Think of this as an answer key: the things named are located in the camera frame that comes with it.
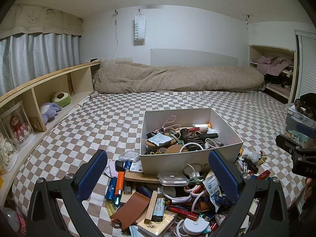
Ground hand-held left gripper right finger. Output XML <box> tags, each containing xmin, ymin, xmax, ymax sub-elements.
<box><xmin>208</xmin><ymin>150</ymin><xmax>289</xmax><ymax>237</ymax></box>

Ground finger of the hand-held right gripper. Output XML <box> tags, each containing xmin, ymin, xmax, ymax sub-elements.
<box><xmin>275</xmin><ymin>134</ymin><xmax>305</xmax><ymax>155</ymax></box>
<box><xmin>296</xmin><ymin>122</ymin><xmax>316</xmax><ymax>139</ymax></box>

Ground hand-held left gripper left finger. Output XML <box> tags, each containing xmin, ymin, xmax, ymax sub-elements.
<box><xmin>27</xmin><ymin>149</ymin><xmax>108</xmax><ymax>237</ymax></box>

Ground heap of mixed small things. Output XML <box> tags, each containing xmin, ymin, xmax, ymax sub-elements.
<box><xmin>104</xmin><ymin>148</ymin><xmax>272</xmax><ymax>237</ymax></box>

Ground white cardboard box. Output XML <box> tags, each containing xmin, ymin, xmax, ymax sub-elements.
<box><xmin>139</xmin><ymin>108</ymin><xmax>244</xmax><ymax>176</ymax></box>

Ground brown leather piece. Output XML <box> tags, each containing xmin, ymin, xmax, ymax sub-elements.
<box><xmin>110</xmin><ymin>193</ymin><xmax>153</xmax><ymax>230</ymax></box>

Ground light wooden block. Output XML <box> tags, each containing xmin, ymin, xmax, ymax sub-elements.
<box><xmin>144</xmin><ymin>197</ymin><xmax>158</xmax><ymax>224</ymax></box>

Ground person's right hand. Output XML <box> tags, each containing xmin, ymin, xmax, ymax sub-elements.
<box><xmin>305</xmin><ymin>178</ymin><xmax>316</xmax><ymax>200</ymax></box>

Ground white packet with blue print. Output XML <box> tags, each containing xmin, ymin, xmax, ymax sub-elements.
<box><xmin>202</xmin><ymin>175</ymin><xmax>223</xmax><ymax>203</ymax></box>

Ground clear storage bin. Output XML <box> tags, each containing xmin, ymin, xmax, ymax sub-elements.
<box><xmin>285</xmin><ymin>98</ymin><xmax>316</xmax><ymax>139</ymax></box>

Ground blue lighter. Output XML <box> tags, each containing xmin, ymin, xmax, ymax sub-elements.
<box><xmin>105</xmin><ymin>178</ymin><xmax>118</xmax><ymax>200</ymax></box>

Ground orange lighter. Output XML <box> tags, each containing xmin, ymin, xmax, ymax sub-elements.
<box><xmin>116</xmin><ymin>171</ymin><xmax>125</xmax><ymax>195</ymax></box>

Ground white fluffy toy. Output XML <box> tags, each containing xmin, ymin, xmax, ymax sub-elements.
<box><xmin>242</xmin><ymin>150</ymin><xmax>262</xmax><ymax>164</ymax></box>

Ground clear plastic case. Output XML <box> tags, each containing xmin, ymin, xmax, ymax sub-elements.
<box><xmin>118</xmin><ymin>150</ymin><xmax>140</xmax><ymax>163</ymax></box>

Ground engraved wooden board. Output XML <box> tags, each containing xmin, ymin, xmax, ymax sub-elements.
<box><xmin>124</xmin><ymin>171</ymin><xmax>161</xmax><ymax>184</ymax></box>

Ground clear case with dark insert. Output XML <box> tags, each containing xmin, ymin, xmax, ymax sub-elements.
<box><xmin>158</xmin><ymin>173</ymin><xmax>189</xmax><ymax>187</ymax></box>

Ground round cork disc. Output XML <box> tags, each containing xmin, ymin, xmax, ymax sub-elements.
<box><xmin>165</xmin><ymin>144</ymin><xmax>184</xmax><ymax>155</ymax></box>

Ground round white tape measure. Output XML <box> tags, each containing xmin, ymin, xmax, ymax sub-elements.
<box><xmin>182</xmin><ymin>218</ymin><xmax>211</xmax><ymax>235</ymax></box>

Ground checkered bed sheet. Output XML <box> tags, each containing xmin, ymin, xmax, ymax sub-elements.
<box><xmin>12</xmin><ymin>90</ymin><xmax>307</xmax><ymax>237</ymax></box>

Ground white louvred door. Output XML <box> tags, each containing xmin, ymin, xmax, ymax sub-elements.
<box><xmin>293</xmin><ymin>29</ymin><xmax>316</xmax><ymax>100</ymax></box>

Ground white packet with grey label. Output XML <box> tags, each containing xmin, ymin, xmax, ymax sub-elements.
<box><xmin>150</xmin><ymin>133</ymin><xmax>171</xmax><ymax>147</ymax></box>

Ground pink scissors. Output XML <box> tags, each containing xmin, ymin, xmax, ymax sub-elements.
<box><xmin>162</xmin><ymin>115</ymin><xmax>183</xmax><ymax>133</ymax></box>

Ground black lighter with green label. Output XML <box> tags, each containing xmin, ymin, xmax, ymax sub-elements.
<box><xmin>151</xmin><ymin>199</ymin><xmax>166</xmax><ymax>222</ymax></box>

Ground pile of pink clothes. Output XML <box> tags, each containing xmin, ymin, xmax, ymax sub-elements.
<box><xmin>257</xmin><ymin>55</ymin><xmax>295</xmax><ymax>76</ymax></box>

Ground purple plush toy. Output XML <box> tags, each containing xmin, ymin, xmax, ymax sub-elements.
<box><xmin>39</xmin><ymin>102</ymin><xmax>63</xmax><ymax>123</ymax></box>

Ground beige tissue packet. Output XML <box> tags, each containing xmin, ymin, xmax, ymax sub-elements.
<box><xmin>137</xmin><ymin>211</ymin><xmax>177</xmax><ymax>237</ymax></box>

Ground green avocado plush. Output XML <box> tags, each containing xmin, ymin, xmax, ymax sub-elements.
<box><xmin>51</xmin><ymin>91</ymin><xmax>72</xmax><ymax>107</ymax></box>

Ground red label plastic bottle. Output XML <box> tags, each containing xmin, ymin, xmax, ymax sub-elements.
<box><xmin>0</xmin><ymin>207</ymin><xmax>28</xmax><ymax>237</ymax></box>

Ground white flower ornament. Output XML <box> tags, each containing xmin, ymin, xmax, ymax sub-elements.
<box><xmin>0</xmin><ymin>133</ymin><xmax>19</xmax><ymax>174</ymax></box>

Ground doll in clear case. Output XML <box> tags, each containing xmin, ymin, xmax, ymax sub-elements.
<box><xmin>0</xmin><ymin>100</ymin><xmax>35</xmax><ymax>151</ymax></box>

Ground wooden shelf unit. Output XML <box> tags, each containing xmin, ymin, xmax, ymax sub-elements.
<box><xmin>0</xmin><ymin>61</ymin><xmax>101</xmax><ymax>203</ymax></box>

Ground beige quilted duvet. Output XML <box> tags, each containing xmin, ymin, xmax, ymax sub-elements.
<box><xmin>94</xmin><ymin>63</ymin><xmax>265</xmax><ymax>94</ymax></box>

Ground fluffy cream pillow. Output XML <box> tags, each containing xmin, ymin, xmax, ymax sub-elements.
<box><xmin>100</xmin><ymin>56</ymin><xmax>134</xmax><ymax>66</ymax></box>

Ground grey curtain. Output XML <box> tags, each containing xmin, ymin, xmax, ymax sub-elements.
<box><xmin>0</xmin><ymin>33</ymin><xmax>81</xmax><ymax>97</ymax></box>

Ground white hanging paper bag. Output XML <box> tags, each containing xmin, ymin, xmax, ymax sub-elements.
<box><xmin>134</xmin><ymin>8</ymin><xmax>147</xmax><ymax>46</ymax></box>

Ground beige printed valance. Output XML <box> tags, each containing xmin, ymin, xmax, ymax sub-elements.
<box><xmin>0</xmin><ymin>3</ymin><xmax>84</xmax><ymax>40</ymax></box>

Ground white charger cable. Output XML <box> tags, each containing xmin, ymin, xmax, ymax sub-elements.
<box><xmin>184</xmin><ymin>163</ymin><xmax>206</xmax><ymax>181</ymax></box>

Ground brown coiled hair tie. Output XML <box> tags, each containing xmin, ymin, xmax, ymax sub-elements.
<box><xmin>184</xmin><ymin>137</ymin><xmax>206</xmax><ymax>151</ymax></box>

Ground wall alcove shelf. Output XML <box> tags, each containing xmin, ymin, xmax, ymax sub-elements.
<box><xmin>248</xmin><ymin>45</ymin><xmax>296</xmax><ymax>102</ymax></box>

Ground white wall cable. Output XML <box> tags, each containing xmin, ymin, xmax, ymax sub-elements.
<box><xmin>112</xmin><ymin>10</ymin><xmax>119</xmax><ymax>60</ymax></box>

